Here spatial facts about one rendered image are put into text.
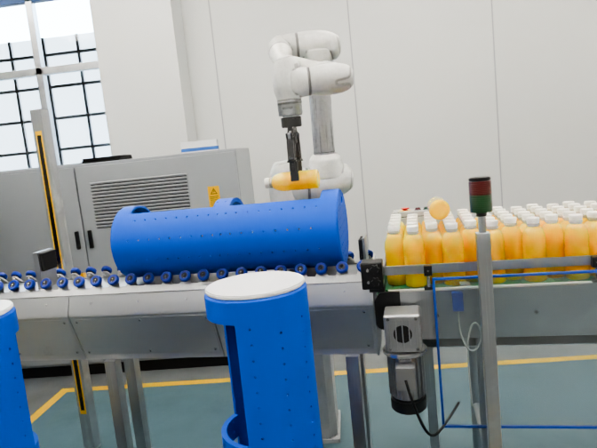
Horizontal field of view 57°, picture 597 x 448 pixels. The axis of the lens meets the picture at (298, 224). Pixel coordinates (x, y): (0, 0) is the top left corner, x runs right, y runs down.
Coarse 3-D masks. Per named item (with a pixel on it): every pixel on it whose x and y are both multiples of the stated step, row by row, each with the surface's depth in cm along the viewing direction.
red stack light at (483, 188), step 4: (488, 180) 154; (468, 184) 157; (472, 184) 156; (476, 184) 155; (480, 184) 154; (484, 184) 154; (488, 184) 154; (468, 188) 158; (472, 188) 156; (476, 188) 155; (480, 188) 154; (484, 188) 154; (488, 188) 154; (468, 192) 158; (472, 192) 156; (476, 192) 155; (480, 192) 154; (484, 192) 154; (488, 192) 155
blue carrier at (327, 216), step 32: (128, 224) 208; (160, 224) 205; (192, 224) 202; (224, 224) 199; (256, 224) 196; (288, 224) 194; (320, 224) 191; (128, 256) 208; (160, 256) 205; (192, 256) 203; (224, 256) 201; (256, 256) 199; (288, 256) 197; (320, 256) 195
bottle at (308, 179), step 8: (280, 176) 202; (288, 176) 201; (304, 176) 200; (312, 176) 199; (272, 184) 204; (280, 184) 202; (288, 184) 201; (296, 184) 201; (304, 184) 200; (312, 184) 200
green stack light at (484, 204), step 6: (474, 198) 156; (480, 198) 155; (486, 198) 155; (474, 204) 156; (480, 204) 155; (486, 204) 155; (492, 204) 157; (474, 210) 156; (480, 210) 155; (486, 210) 155; (492, 210) 156
